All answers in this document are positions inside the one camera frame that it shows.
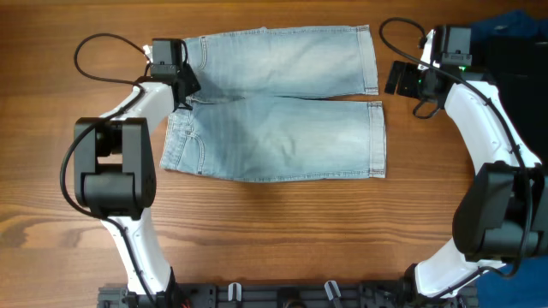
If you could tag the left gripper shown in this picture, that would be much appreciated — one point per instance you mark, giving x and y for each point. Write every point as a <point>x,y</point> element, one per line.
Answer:
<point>192,85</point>

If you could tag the light blue denim shorts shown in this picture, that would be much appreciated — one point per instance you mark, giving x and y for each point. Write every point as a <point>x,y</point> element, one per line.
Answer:
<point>277,105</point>

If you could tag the black t-shirt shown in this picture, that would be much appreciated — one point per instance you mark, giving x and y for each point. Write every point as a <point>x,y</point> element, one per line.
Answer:
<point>518,67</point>

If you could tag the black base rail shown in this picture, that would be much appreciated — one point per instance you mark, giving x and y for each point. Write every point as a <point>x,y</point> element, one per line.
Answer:
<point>291,295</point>

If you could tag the dark blue garment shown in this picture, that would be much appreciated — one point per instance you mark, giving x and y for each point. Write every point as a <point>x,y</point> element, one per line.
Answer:
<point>528,288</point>

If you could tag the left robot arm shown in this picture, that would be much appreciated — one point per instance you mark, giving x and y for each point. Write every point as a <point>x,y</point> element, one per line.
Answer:
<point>115,177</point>

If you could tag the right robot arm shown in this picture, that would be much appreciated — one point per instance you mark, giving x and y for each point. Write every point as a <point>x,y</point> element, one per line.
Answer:
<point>502,219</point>

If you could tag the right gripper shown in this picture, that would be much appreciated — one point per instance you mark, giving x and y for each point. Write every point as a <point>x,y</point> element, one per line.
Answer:
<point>404,86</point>

